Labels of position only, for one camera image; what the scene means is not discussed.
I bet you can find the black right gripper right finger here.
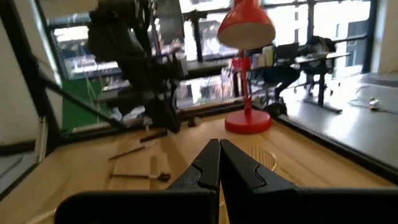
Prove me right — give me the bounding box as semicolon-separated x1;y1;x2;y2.
220;138;398;224

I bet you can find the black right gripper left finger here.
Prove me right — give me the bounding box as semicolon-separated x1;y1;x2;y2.
54;138;221;224

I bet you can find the thick fluffy grey makeup brush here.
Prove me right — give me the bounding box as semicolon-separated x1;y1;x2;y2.
109;172;172;184

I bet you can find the slim black makeup brush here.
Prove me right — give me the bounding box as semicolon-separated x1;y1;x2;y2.
139;129;169;144

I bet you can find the black makeup brush silver ferrule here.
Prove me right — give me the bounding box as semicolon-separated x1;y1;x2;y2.
108;143;157;161

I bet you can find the red desk lamp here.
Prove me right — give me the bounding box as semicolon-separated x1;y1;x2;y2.
216;0;277;135

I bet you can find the dark background desk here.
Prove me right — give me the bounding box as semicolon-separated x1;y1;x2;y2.
292;51;354;114

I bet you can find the white power adapter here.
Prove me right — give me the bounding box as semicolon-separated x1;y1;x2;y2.
368;96;382;110

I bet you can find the gold wire brush cup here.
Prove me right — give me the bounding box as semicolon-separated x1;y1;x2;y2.
241;145;278;172

